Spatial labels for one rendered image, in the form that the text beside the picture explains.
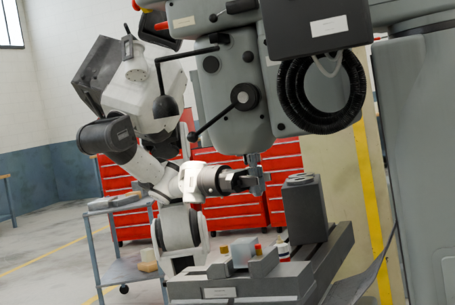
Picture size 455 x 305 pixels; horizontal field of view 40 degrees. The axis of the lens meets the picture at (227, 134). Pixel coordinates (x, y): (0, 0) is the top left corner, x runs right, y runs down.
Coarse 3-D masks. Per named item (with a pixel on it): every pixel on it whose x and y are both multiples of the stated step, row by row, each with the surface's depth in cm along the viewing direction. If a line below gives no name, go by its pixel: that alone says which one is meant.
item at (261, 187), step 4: (248, 172) 165; (252, 172) 165; (256, 172) 165; (260, 172) 165; (256, 176) 165; (260, 176) 165; (260, 180) 165; (264, 180) 167; (260, 184) 165; (264, 184) 166; (248, 188) 167; (252, 188) 165; (256, 188) 165; (260, 188) 165; (264, 188) 166; (252, 192) 166; (256, 192) 165
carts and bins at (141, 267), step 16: (128, 192) 479; (144, 192) 486; (96, 208) 455; (112, 208) 451; (128, 208) 444; (112, 224) 522; (128, 256) 525; (144, 256) 471; (96, 272) 447; (112, 272) 478; (128, 272) 469; (144, 272) 461; (160, 272) 447; (96, 288) 448; (128, 288) 525
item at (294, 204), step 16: (288, 176) 212; (304, 176) 206; (288, 192) 197; (304, 192) 196; (320, 192) 199; (288, 208) 197; (304, 208) 196; (320, 208) 195; (288, 224) 197; (304, 224) 197; (320, 224) 196; (304, 240) 197; (320, 240) 196
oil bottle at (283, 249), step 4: (280, 240) 167; (276, 244) 168; (280, 244) 167; (284, 244) 167; (280, 248) 166; (284, 248) 166; (280, 252) 166; (284, 252) 166; (288, 252) 167; (280, 256) 166; (284, 256) 166; (288, 256) 167; (280, 260) 166; (284, 260) 166; (288, 260) 167
